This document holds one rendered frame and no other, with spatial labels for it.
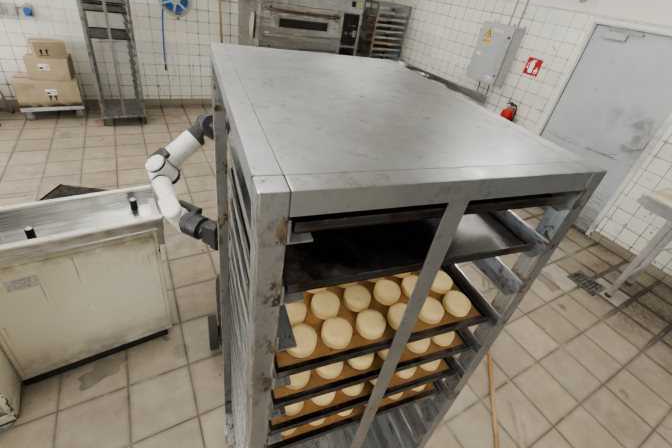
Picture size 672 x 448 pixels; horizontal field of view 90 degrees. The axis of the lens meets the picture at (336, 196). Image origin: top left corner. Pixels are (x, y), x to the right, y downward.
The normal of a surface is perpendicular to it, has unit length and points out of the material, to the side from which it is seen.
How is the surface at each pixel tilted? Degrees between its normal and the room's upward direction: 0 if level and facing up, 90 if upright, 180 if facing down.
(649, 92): 90
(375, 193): 90
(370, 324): 0
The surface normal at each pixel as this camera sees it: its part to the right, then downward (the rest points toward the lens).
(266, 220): 0.35, 0.55
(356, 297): 0.15, -0.83
